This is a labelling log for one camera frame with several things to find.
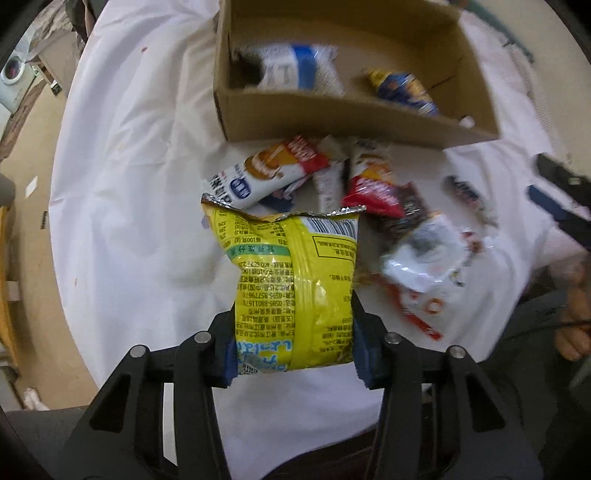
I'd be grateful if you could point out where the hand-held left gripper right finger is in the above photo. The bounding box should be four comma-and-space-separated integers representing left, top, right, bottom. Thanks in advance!
352, 291, 546, 480

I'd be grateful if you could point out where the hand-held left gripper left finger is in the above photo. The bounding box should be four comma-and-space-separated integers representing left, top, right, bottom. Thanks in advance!
58, 310, 238, 480

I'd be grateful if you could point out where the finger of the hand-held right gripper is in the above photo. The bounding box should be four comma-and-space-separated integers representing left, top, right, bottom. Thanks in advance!
527, 184, 591, 252
534, 154, 591, 204

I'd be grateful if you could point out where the yellow snack bag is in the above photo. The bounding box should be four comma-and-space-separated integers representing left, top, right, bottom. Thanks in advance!
201, 193, 368, 376

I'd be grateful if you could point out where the dark brown snack packet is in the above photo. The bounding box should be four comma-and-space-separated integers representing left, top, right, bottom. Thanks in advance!
367, 182, 441, 252

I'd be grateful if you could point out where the white cartoon rice cake packet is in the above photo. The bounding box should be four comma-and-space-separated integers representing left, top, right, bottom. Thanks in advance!
203, 135, 332, 209

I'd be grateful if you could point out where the cardboard box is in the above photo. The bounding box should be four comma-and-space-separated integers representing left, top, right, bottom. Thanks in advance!
213, 0, 502, 151

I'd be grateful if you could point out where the person's right hand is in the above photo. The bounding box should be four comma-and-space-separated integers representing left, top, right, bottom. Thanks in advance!
555, 270, 591, 363

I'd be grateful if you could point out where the small dark snack packet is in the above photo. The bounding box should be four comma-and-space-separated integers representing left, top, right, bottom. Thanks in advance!
444, 174, 499, 227

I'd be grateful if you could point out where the small red white packet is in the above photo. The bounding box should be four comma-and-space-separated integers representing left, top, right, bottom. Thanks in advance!
462, 226, 499, 268

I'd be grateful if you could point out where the white red snack packet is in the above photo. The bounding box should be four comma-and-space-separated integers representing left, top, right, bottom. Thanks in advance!
379, 215, 466, 341

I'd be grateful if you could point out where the green padded board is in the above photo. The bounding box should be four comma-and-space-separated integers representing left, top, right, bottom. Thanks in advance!
462, 0, 536, 63

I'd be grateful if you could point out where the person's grey clothing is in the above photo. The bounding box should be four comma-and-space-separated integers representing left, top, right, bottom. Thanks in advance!
480, 288, 591, 480

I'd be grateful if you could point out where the red orange snack packet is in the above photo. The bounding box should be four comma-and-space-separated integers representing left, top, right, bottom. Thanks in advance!
342, 137, 407, 217

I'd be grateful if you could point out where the white bed sheet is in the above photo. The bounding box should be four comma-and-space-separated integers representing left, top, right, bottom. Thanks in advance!
48, 0, 591, 472

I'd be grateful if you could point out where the white wrapped snack bar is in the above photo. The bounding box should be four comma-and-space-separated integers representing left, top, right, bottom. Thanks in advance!
314, 135, 348, 210

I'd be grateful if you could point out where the blue yellow snack packet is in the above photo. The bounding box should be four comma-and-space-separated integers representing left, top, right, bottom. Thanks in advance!
365, 68, 440, 117

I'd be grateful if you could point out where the wooden furniture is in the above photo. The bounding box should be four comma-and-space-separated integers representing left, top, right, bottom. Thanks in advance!
0, 174, 26, 374

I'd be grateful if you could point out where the white blue snack packet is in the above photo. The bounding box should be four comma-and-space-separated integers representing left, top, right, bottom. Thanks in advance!
233, 42, 346, 97

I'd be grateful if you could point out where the brown floor mat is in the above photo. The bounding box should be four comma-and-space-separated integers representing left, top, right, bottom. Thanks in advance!
0, 78, 52, 161

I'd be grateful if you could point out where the white washing machine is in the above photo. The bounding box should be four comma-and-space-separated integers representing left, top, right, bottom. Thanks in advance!
0, 48, 38, 112

